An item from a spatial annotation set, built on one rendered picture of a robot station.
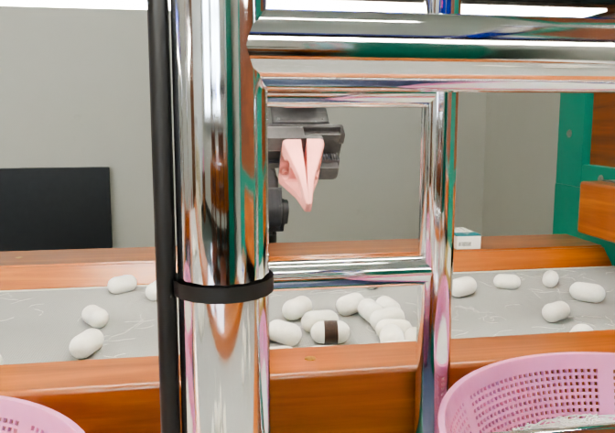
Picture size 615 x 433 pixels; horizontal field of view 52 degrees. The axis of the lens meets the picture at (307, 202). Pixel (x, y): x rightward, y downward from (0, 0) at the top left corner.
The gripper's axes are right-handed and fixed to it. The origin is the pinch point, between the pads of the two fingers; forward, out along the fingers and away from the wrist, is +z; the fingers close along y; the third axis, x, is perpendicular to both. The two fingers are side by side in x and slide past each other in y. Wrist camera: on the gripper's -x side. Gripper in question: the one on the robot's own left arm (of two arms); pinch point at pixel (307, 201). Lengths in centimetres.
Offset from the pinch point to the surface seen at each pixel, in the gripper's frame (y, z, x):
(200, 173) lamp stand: -11, 34, -40
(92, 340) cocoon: -20.8, 16.4, -1.4
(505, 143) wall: 116, -138, 121
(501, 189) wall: 116, -126, 137
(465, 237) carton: 24.0, -5.0, 13.7
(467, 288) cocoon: 18.0, 7.9, 6.4
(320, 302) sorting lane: 1.4, 7.7, 8.1
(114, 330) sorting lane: -19.9, 12.1, 4.4
